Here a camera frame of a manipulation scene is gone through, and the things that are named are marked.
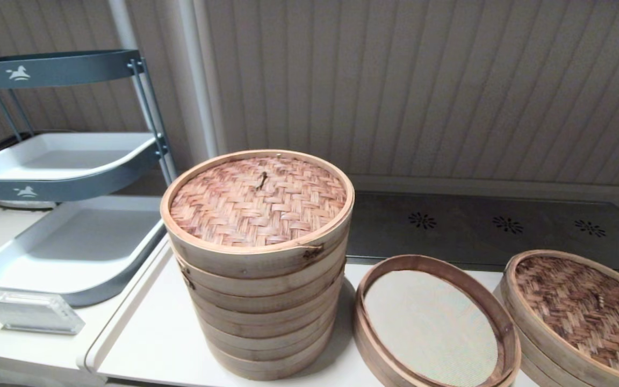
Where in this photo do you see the dark woven bamboo steamer lid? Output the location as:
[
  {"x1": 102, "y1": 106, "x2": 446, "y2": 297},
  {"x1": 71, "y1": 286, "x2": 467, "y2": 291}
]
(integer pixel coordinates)
[{"x1": 500, "y1": 250, "x2": 619, "y2": 387}]

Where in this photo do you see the steel panel with flower vents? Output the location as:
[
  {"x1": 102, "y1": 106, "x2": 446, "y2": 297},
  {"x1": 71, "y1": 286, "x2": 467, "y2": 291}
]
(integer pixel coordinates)
[{"x1": 344, "y1": 189, "x2": 619, "y2": 274}]

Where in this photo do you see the light woven bamboo steamer lid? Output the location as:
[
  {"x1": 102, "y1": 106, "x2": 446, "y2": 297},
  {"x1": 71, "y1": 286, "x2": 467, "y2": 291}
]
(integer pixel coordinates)
[{"x1": 160, "y1": 149, "x2": 355, "y2": 280}]

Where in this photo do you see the grey metal rack frame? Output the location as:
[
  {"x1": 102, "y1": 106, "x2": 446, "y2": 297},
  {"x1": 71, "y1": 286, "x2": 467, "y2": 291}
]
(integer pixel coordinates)
[{"x1": 0, "y1": 56, "x2": 178, "y2": 188}]

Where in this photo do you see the white vertical pipe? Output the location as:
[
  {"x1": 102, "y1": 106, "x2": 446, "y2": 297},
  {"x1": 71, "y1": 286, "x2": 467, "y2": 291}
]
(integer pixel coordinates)
[{"x1": 178, "y1": 0, "x2": 228, "y2": 160}]

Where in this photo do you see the bamboo steamer basket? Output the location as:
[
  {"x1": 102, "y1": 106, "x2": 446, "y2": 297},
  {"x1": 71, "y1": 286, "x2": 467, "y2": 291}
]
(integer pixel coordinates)
[
  {"x1": 175, "y1": 236, "x2": 351, "y2": 315},
  {"x1": 202, "y1": 317, "x2": 337, "y2": 381},
  {"x1": 352, "y1": 254, "x2": 522, "y2": 387},
  {"x1": 492, "y1": 282, "x2": 565, "y2": 387},
  {"x1": 189, "y1": 279, "x2": 345, "y2": 350}
]

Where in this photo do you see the white and grey rack tray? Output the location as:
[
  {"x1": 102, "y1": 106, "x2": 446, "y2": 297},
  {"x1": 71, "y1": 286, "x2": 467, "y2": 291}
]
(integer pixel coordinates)
[
  {"x1": 0, "y1": 195, "x2": 169, "y2": 308},
  {"x1": 0, "y1": 132, "x2": 169, "y2": 204}
]

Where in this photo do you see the clear acrylic sign holder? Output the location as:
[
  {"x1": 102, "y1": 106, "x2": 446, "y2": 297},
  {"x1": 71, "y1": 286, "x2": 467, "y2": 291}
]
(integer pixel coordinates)
[{"x1": 0, "y1": 290, "x2": 87, "y2": 336}]

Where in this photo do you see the grey-blue rack shelf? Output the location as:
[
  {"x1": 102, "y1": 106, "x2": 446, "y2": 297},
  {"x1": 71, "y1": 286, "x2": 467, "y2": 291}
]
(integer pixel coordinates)
[{"x1": 0, "y1": 50, "x2": 146, "y2": 91}]

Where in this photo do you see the beige mesh steamer liner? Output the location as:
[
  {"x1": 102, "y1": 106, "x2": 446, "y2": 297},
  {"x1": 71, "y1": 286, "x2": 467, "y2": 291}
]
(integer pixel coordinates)
[{"x1": 364, "y1": 270, "x2": 499, "y2": 386}]

